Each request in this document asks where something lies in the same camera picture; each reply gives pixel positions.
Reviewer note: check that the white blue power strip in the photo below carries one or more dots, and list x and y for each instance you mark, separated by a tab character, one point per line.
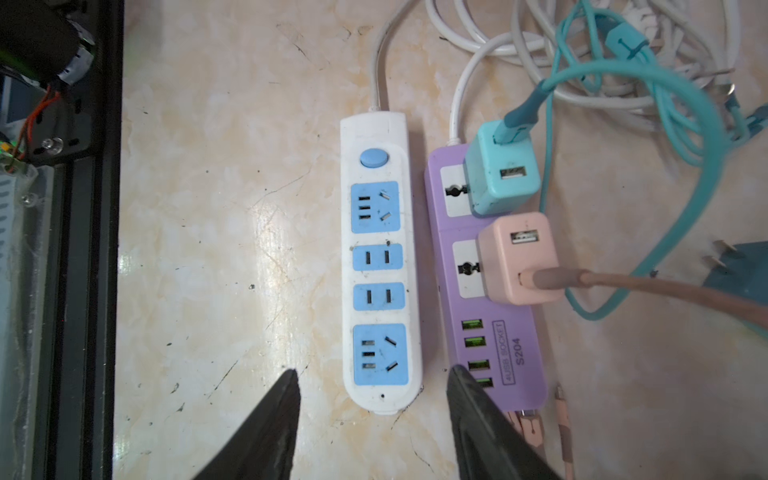
382	364

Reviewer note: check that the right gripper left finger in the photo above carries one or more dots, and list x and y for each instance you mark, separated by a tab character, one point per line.
263	447

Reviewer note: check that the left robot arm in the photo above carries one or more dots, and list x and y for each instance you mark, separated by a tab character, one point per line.
43	45

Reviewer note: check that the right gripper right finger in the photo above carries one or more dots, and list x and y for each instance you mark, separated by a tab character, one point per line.
487	446

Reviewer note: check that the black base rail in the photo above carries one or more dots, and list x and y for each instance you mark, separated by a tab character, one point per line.
60	180

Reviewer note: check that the dark teal charger plug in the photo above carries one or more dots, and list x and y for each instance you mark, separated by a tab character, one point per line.
740	270

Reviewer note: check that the light teal charger plug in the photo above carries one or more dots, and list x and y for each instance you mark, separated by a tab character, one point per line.
500	177

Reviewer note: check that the pink charger plug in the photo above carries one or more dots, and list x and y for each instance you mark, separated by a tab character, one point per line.
511	247

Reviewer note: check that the purple power strip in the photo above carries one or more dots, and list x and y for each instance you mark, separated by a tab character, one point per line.
497	343

